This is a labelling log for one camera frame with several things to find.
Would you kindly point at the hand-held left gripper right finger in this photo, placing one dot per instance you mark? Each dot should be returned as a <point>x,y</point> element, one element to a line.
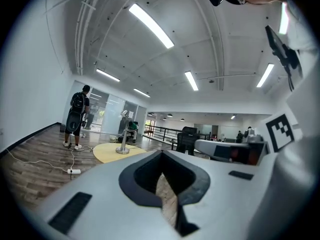
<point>225,199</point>

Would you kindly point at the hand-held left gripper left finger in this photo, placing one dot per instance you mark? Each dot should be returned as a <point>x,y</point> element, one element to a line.
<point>105,191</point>

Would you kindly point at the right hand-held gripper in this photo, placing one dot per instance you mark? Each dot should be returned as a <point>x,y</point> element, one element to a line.
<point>280,131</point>

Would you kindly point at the black office chair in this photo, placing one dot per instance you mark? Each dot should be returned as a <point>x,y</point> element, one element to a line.
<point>186,139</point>

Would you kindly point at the white power strip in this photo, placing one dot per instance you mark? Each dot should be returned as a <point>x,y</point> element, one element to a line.
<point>74,171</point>

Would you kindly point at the yellow round table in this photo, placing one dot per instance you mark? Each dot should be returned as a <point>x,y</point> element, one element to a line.
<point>107,152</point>

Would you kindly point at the black metal railing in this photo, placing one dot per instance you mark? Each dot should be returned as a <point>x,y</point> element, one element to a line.
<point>162,132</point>

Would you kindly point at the glass partition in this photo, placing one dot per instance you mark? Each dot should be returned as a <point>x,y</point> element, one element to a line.
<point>112,114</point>

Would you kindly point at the black chest-mounted device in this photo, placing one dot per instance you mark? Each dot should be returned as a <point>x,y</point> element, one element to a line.
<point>282,51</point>

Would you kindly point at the row of ceiling light strips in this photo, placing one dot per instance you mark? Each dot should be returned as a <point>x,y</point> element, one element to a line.
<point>150,24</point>

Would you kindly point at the white ceiling pipes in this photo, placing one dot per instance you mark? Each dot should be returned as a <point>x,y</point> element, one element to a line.
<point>83,34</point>

